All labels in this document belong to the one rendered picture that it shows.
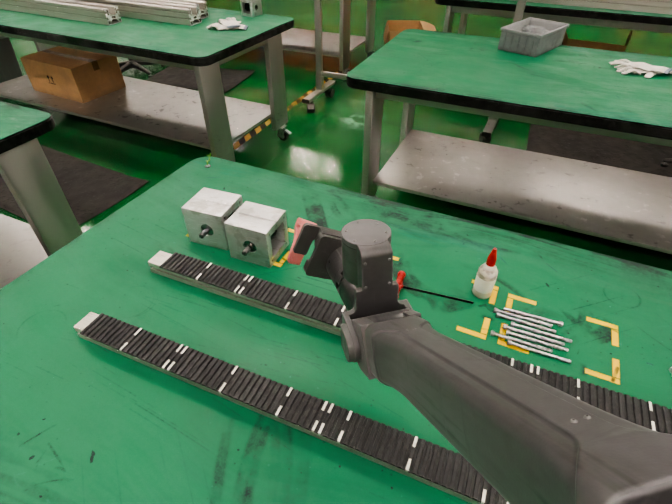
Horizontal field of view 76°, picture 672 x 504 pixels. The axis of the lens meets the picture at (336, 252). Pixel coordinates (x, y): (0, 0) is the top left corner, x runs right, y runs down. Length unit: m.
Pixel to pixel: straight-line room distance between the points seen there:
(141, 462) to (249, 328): 0.27
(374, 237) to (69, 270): 0.77
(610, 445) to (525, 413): 0.04
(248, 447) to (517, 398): 0.52
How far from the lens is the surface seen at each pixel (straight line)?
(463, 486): 0.66
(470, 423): 0.27
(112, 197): 2.86
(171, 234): 1.10
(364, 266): 0.46
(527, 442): 0.22
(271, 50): 2.99
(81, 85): 3.71
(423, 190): 2.27
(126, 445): 0.77
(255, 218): 0.93
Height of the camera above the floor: 1.41
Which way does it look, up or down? 40 degrees down
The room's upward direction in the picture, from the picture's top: straight up
